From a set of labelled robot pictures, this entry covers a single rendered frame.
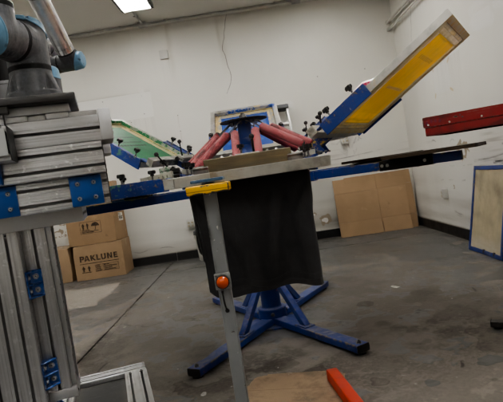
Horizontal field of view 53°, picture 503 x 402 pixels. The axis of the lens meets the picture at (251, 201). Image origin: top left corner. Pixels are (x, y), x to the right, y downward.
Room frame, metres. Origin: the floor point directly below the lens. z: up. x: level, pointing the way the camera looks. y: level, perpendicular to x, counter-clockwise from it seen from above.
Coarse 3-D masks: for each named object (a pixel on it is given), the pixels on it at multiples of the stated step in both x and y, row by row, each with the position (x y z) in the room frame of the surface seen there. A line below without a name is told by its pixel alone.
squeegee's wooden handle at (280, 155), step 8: (256, 152) 2.32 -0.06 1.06; (264, 152) 2.32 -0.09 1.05; (272, 152) 2.32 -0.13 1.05; (280, 152) 2.32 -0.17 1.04; (288, 152) 2.32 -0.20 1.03; (208, 160) 2.33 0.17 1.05; (216, 160) 2.32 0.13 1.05; (224, 160) 2.32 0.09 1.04; (232, 160) 2.32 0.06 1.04; (240, 160) 2.32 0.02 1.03; (248, 160) 2.32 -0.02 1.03; (256, 160) 2.32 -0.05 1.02; (264, 160) 2.32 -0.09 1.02; (272, 160) 2.32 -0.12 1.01; (280, 160) 2.32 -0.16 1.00; (208, 168) 2.33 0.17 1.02; (216, 168) 2.32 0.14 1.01; (224, 168) 2.32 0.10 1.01; (232, 168) 2.32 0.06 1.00
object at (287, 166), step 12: (324, 156) 1.73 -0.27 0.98; (240, 168) 1.74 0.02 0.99; (252, 168) 1.74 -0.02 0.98; (264, 168) 1.74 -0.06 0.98; (276, 168) 1.74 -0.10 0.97; (288, 168) 1.74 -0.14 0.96; (300, 168) 1.73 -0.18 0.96; (168, 180) 1.74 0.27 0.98; (180, 180) 1.74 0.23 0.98; (192, 180) 1.74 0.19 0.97; (216, 180) 1.74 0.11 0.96; (228, 180) 1.74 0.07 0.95
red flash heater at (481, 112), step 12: (480, 108) 2.28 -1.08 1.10; (492, 108) 2.26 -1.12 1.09; (432, 120) 2.39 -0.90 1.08; (444, 120) 2.36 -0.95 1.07; (456, 120) 2.34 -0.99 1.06; (468, 120) 2.31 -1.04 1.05; (480, 120) 2.29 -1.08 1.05; (492, 120) 2.27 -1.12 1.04; (432, 132) 2.40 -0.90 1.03; (444, 132) 2.37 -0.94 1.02; (456, 132) 2.74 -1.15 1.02
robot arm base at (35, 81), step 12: (12, 72) 1.41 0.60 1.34; (24, 72) 1.40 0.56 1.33; (36, 72) 1.41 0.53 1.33; (48, 72) 1.45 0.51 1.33; (12, 84) 1.41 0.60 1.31; (24, 84) 1.39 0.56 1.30; (36, 84) 1.40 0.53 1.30; (48, 84) 1.44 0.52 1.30; (12, 96) 1.39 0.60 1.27; (24, 96) 1.39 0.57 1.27
